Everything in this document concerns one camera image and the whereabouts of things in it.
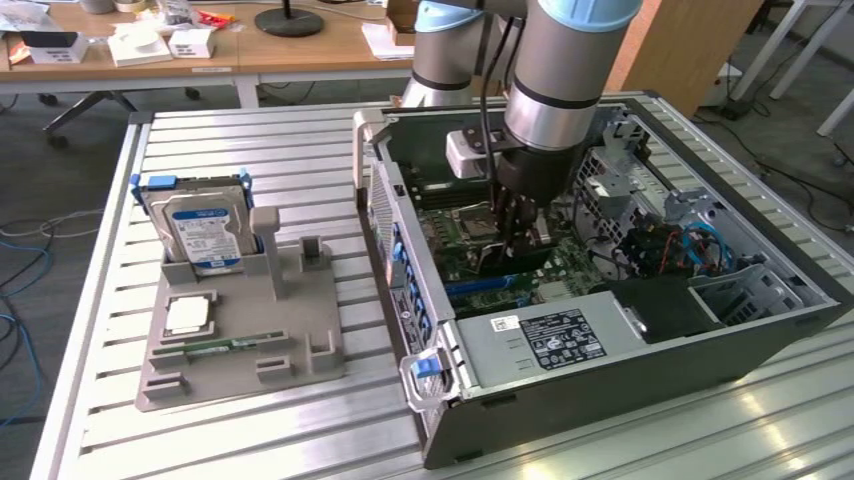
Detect silver CPU chip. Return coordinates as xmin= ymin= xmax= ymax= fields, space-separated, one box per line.
xmin=166 ymin=297 xmax=216 ymax=336

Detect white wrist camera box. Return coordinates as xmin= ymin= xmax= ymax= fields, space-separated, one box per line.
xmin=445 ymin=128 xmax=510 ymax=179

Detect black fan block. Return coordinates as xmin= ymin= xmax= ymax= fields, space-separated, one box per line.
xmin=613 ymin=224 xmax=686 ymax=279

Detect black lamp base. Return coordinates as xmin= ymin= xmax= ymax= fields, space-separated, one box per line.
xmin=252 ymin=0 xmax=327 ymax=39

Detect blue case latch tab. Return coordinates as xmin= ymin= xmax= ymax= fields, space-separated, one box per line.
xmin=413 ymin=357 xmax=446 ymax=382

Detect small white box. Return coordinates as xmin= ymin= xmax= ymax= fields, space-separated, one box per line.
xmin=166 ymin=28 xmax=219 ymax=59

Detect wooden cabinet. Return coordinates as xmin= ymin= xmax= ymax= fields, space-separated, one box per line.
xmin=603 ymin=0 xmax=766 ymax=117

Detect green motherboard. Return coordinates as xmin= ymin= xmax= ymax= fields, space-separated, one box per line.
xmin=399 ymin=174 xmax=617 ymax=321

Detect hard disk with blue carrier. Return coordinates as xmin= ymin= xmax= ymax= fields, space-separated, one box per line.
xmin=128 ymin=172 xmax=262 ymax=277

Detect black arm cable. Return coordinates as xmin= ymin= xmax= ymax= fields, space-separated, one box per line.
xmin=478 ymin=14 xmax=526 ymax=194

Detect white box with red dot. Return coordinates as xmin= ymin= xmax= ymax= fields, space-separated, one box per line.
xmin=713 ymin=64 xmax=746 ymax=106

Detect cardboard box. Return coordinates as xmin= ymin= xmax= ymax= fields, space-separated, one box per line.
xmin=386 ymin=0 xmax=422 ymax=36

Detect open black PC case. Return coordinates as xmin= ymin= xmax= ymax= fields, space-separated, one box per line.
xmin=351 ymin=89 xmax=854 ymax=471

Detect wooden desk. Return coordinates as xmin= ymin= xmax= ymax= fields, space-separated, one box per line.
xmin=0 ymin=0 xmax=606 ymax=96

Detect slotted silver disk bay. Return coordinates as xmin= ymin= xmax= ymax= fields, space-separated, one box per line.
xmin=686 ymin=262 xmax=806 ymax=329

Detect clear plastic bag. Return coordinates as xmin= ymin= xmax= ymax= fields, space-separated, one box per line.
xmin=163 ymin=0 xmax=199 ymax=25

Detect white box with round lid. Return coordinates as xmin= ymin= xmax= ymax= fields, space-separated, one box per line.
xmin=106 ymin=27 xmax=175 ymax=69

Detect white paper stack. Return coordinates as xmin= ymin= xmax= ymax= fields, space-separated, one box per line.
xmin=362 ymin=22 xmax=417 ymax=61

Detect white metal table frame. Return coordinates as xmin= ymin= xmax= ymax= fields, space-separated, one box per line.
xmin=730 ymin=0 xmax=854 ymax=139

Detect black Nvidia graphics card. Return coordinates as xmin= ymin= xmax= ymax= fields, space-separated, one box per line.
xmin=465 ymin=238 xmax=558 ymax=277

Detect CPU socket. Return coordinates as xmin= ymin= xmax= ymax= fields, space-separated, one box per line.
xmin=451 ymin=203 xmax=499 ymax=244

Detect black chair base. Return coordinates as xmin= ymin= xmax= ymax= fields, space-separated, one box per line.
xmin=40 ymin=88 xmax=202 ymax=147

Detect black-topped white box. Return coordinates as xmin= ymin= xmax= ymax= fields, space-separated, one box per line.
xmin=18 ymin=30 xmax=90 ymax=65

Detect white floor cable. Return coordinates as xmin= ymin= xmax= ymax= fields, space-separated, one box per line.
xmin=0 ymin=209 xmax=106 ymax=239

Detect green RAM stick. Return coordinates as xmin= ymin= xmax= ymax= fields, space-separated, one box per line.
xmin=151 ymin=334 xmax=288 ymax=361

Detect perforated silver disk bay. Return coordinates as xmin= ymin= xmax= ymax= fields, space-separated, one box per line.
xmin=571 ymin=144 xmax=670 ymax=222

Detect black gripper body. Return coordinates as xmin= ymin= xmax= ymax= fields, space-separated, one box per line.
xmin=495 ymin=143 xmax=583 ymax=207

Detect blue floor cable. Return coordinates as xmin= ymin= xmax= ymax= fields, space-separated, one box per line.
xmin=0 ymin=239 xmax=54 ymax=429

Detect blue wire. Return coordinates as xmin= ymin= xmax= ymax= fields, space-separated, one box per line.
xmin=681 ymin=219 xmax=737 ymax=275

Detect loose papers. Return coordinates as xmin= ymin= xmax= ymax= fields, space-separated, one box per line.
xmin=0 ymin=9 xmax=55 ymax=34

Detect grey parts rack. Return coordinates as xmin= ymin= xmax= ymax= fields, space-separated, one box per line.
xmin=135 ymin=205 xmax=348 ymax=414

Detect grey power supply unit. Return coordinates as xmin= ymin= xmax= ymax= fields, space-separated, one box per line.
xmin=437 ymin=291 xmax=650 ymax=392

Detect red wire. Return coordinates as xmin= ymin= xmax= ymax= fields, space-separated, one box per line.
xmin=657 ymin=227 xmax=689 ymax=275

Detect blue expansion slot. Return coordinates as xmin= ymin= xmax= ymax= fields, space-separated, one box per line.
xmin=445 ymin=277 xmax=509 ymax=297

